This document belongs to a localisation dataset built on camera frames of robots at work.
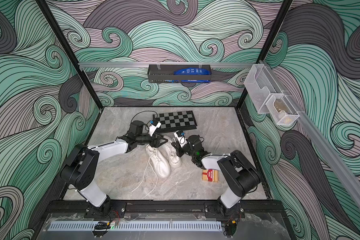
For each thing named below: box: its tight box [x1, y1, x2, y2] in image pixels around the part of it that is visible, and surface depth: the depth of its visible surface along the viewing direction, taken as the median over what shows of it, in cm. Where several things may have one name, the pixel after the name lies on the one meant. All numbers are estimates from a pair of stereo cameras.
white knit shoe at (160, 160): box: [146, 144, 171, 178], surface depth 89 cm
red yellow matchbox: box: [201, 169, 220, 183], surface depth 85 cm
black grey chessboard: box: [152, 110, 198, 134], surface depth 109 cm
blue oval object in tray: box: [173, 67, 210, 75], surface depth 94 cm
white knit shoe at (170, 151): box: [160, 135, 182, 169], surface depth 88 cm
